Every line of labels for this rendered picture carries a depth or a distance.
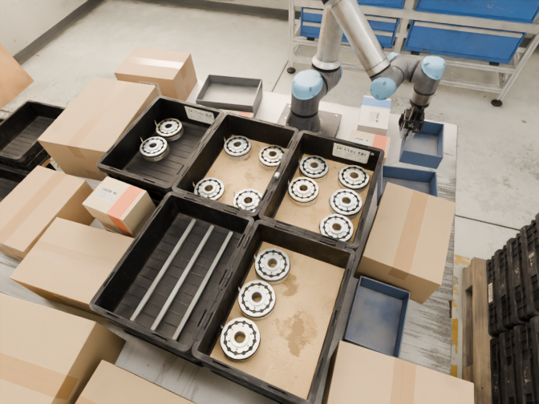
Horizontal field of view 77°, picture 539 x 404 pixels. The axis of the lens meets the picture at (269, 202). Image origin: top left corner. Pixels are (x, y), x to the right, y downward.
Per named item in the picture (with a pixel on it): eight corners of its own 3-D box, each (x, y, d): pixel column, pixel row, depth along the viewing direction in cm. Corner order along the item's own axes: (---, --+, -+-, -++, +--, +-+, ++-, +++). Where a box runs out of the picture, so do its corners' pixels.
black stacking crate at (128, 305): (179, 211, 116) (169, 191, 106) (258, 238, 108) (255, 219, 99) (107, 321, 95) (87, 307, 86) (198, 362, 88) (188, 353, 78)
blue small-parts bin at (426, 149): (403, 129, 150) (407, 117, 144) (438, 135, 147) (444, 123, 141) (399, 162, 139) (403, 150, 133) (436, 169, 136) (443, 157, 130)
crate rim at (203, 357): (257, 222, 101) (256, 217, 99) (356, 254, 93) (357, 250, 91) (190, 356, 80) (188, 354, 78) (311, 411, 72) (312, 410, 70)
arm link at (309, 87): (284, 108, 138) (285, 78, 128) (301, 93, 145) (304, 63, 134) (309, 119, 134) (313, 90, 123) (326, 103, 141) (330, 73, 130)
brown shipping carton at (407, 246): (376, 208, 126) (387, 181, 113) (438, 228, 120) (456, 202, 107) (353, 277, 111) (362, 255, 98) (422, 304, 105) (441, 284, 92)
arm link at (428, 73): (426, 50, 113) (451, 58, 110) (415, 79, 122) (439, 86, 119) (417, 62, 110) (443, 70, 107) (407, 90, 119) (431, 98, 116)
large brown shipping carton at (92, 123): (113, 113, 165) (94, 77, 149) (169, 121, 159) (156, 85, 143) (65, 174, 143) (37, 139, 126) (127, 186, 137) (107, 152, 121)
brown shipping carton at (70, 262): (41, 296, 111) (8, 277, 98) (80, 240, 123) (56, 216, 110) (119, 323, 105) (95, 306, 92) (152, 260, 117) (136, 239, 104)
